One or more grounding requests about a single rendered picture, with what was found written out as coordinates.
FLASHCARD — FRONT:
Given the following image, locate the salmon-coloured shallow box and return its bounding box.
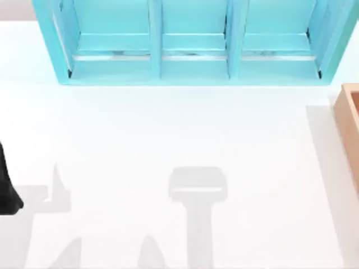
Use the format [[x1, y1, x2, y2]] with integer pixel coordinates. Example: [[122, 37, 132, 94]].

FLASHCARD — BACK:
[[333, 83, 359, 190]]

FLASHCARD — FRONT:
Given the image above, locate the light blue rack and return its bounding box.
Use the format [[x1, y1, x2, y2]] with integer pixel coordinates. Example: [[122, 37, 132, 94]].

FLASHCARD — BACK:
[[31, 0, 359, 86]]

